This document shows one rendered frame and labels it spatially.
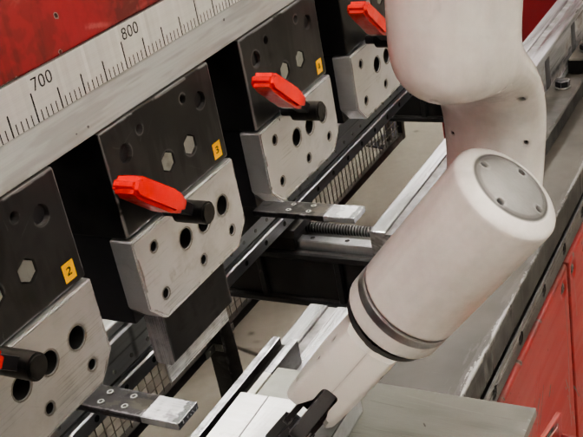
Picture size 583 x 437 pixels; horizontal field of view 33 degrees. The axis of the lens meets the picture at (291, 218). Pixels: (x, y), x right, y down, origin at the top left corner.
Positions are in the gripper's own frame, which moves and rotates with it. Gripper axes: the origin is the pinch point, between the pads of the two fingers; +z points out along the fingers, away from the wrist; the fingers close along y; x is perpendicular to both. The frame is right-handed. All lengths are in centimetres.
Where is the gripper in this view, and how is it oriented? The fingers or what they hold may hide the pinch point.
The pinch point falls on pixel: (304, 414)
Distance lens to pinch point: 89.9
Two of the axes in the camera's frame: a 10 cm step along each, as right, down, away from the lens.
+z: -4.4, 6.3, 6.4
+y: -4.4, 4.7, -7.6
